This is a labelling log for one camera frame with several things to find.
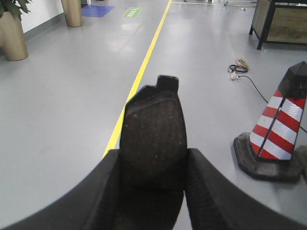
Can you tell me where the brake pad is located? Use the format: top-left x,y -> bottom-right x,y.
119,75 -> 187,191

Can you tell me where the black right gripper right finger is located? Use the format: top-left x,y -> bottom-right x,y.
185,149 -> 307,230

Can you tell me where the tan planter pot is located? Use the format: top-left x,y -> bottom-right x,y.
61,0 -> 83,27
0,11 -> 28,61

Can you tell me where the red white traffic cone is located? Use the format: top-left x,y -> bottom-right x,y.
233,61 -> 307,183

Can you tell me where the green plant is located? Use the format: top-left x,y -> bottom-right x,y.
0,0 -> 32,20

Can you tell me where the black floor cable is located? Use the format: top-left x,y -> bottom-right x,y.
226,71 -> 307,134

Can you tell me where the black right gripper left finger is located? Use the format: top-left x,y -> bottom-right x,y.
7,149 -> 120,230

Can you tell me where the coloured wire bundle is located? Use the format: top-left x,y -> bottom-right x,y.
227,56 -> 250,74

